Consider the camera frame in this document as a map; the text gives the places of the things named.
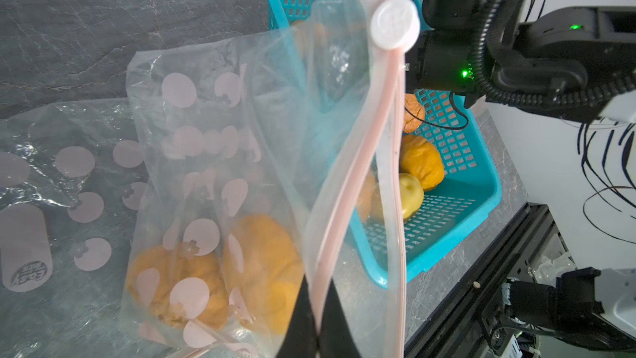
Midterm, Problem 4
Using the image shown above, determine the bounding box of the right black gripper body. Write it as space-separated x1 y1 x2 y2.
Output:
406 0 485 94

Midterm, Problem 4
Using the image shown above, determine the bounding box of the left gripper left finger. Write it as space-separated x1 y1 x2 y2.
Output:
276 285 318 358

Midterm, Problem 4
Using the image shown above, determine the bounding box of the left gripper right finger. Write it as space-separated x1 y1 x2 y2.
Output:
318 290 361 358

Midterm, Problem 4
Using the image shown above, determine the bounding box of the clear zipper bag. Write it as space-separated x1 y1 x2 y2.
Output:
1 99 162 357
122 0 420 357

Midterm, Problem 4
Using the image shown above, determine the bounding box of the teal plastic basket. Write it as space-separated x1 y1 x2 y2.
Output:
268 0 502 280

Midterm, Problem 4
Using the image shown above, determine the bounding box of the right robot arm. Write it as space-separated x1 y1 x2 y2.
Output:
407 0 635 353

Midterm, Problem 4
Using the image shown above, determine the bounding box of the potato centre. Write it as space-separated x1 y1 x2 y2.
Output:
221 215 304 336

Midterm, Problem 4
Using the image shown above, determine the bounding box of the potato right middle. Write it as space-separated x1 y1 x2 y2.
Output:
403 94 426 134

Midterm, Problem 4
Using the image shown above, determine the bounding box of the potato bottom left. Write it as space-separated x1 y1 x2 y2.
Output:
356 169 378 223

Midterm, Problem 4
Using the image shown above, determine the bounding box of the green yellowish potato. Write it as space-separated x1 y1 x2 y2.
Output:
399 173 425 220

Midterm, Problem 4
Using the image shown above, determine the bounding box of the potato large middle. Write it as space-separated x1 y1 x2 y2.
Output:
399 134 446 192

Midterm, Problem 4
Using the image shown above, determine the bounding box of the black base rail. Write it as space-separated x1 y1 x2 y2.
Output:
405 204 558 357

